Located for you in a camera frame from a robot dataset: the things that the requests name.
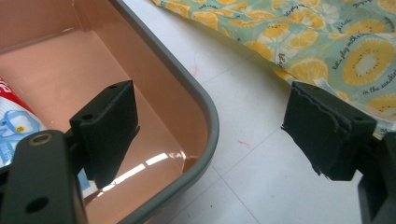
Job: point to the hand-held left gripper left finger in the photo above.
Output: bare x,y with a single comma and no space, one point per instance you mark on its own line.
106,130

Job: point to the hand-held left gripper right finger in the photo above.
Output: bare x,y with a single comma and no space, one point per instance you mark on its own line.
323,133

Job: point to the pink plastic bin grey rim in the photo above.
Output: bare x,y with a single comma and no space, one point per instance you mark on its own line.
93,56

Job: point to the white blue toothpaste tube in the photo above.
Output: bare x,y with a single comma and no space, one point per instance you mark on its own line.
15,124

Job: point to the fruit print pouch bag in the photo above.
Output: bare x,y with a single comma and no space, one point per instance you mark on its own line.
327,37

